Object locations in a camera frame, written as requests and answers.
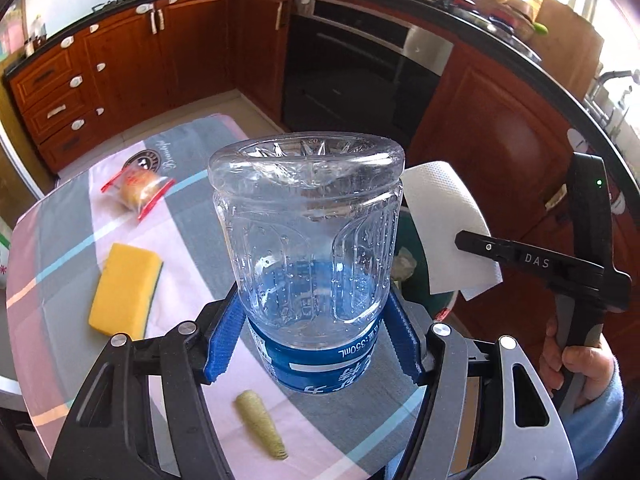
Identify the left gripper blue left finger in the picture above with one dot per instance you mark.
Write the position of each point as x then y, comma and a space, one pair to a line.
222, 322

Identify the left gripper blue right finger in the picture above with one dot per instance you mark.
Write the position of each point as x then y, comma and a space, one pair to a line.
404, 338

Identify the yellow green sponge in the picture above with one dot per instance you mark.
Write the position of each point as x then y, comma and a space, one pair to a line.
125, 291

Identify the white paper towel sheet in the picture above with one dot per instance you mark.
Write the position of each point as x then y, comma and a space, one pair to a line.
441, 206

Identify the clear plastic water bottle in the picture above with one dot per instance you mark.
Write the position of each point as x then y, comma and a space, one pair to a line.
310, 222

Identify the blue sleeve forearm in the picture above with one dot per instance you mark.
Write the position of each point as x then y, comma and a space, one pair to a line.
591, 427

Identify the teal trash bin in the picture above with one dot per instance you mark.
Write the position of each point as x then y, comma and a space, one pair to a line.
410, 271

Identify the wooden kitchen cabinets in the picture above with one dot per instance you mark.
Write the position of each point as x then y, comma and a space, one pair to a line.
137, 63

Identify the person's right hand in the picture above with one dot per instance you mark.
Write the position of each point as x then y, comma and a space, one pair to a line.
596, 364

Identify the corn cob piece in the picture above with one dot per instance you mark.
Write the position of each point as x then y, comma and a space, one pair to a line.
259, 424

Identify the packaged bread red wrapper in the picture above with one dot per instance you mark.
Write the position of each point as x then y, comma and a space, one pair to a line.
138, 189

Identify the built-in black oven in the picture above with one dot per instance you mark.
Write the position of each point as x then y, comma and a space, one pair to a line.
349, 68

